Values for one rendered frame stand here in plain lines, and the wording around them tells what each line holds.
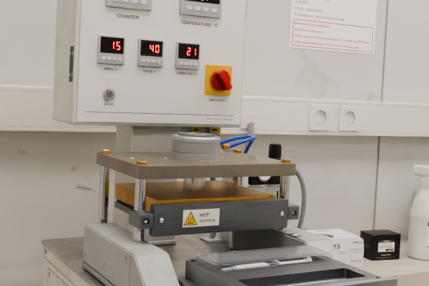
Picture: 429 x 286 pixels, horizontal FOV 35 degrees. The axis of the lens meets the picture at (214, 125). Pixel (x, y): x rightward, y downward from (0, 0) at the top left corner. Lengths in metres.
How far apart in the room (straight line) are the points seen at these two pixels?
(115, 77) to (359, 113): 0.93
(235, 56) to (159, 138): 0.21
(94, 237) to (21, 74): 0.60
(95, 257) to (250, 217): 0.24
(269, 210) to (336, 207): 0.93
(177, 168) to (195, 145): 0.08
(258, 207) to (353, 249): 0.73
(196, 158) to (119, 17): 0.28
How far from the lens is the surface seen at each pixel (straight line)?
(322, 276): 0.90
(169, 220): 0.96
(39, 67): 1.56
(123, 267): 0.93
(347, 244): 1.72
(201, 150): 1.04
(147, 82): 1.18
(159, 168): 0.96
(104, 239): 1.00
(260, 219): 1.04
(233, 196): 1.03
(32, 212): 1.58
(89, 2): 1.15
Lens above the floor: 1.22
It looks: 3 degrees down
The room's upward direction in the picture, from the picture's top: 3 degrees clockwise
